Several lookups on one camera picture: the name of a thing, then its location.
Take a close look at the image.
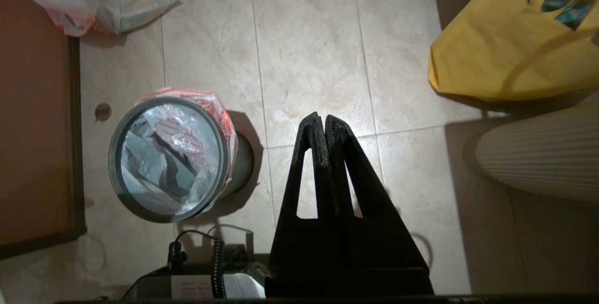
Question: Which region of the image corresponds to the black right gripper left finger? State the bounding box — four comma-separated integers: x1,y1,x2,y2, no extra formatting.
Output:
265,112,338,296

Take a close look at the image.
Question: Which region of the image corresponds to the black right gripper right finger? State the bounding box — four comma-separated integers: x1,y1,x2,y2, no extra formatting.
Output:
325,115,435,296

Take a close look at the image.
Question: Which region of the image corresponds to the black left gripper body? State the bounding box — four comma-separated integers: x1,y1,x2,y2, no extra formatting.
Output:
123,268,226,301

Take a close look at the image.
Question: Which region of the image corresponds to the white red-printed trash bag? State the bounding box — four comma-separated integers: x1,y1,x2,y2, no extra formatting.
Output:
13,0,181,37
115,87,238,217

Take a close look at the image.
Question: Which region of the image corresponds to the grey bin ring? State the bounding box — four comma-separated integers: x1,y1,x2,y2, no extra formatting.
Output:
108,96,230,223

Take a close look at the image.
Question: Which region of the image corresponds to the yellow fabric bag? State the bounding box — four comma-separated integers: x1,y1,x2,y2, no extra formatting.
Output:
428,0,599,103

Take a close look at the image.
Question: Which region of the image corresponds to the grey skirting board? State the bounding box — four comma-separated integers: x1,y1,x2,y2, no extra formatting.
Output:
0,230,88,261
69,36,88,240

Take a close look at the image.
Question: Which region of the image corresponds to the teal patterned packet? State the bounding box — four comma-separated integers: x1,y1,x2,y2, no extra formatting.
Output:
542,0,591,29

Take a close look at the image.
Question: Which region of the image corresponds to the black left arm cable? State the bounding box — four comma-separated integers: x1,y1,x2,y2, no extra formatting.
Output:
166,229,256,299

